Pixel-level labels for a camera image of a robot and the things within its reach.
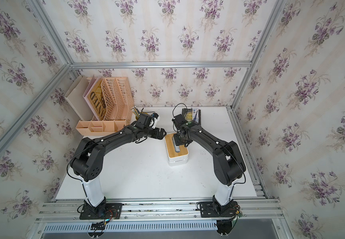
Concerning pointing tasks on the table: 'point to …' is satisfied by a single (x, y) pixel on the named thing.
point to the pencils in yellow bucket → (135, 111)
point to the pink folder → (94, 81)
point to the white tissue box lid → (172, 156)
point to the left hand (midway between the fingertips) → (161, 132)
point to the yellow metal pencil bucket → (136, 117)
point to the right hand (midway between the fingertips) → (181, 141)
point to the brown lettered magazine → (96, 99)
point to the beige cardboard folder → (75, 96)
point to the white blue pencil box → (195, 115)
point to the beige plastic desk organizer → (117, 95)
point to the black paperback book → (184, 110)
